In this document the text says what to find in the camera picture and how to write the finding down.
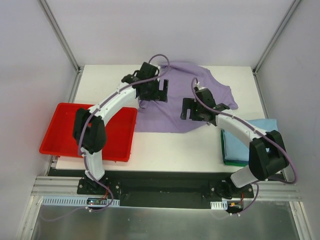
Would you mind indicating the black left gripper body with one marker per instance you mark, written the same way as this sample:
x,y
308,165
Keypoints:
x,y
155,93

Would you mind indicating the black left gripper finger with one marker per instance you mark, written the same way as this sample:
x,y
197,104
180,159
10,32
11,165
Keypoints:
x,y
163,84
159,96

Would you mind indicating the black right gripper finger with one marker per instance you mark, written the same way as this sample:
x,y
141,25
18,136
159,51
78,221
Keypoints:
x,y
189,103
187,114

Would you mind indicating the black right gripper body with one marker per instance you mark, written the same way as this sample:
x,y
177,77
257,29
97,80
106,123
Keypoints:
x,y
192,111

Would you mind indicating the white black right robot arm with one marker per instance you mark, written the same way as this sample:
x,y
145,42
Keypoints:
x,y
266,148

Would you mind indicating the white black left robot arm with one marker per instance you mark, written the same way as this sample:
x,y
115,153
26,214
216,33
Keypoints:
x,y
89,125

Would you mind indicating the green folded t shirt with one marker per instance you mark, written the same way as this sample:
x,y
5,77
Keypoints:
x,y
237,163

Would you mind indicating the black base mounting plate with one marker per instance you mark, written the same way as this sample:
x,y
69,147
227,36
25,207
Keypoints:
x,y
178,201

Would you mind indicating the red plastic tray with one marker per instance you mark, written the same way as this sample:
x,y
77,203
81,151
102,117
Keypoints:
x,y
58,139

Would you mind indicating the left aluminium frame post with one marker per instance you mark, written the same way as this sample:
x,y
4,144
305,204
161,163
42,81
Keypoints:
x,y
44,5

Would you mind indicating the aluminium frame post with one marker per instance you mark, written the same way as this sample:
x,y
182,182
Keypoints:
x,y
44,5
277,34

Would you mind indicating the right perforated cable duct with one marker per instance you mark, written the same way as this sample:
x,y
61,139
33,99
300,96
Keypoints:
x,y
219,205

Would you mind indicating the perforated cable duct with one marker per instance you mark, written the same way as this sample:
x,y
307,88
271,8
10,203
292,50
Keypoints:
x,y
219,205
79,201

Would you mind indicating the left perforated cable duct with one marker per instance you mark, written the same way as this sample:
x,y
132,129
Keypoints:
x,y
79,201

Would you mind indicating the right aluminium frame post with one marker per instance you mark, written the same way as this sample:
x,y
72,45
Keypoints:
x,y
277,34

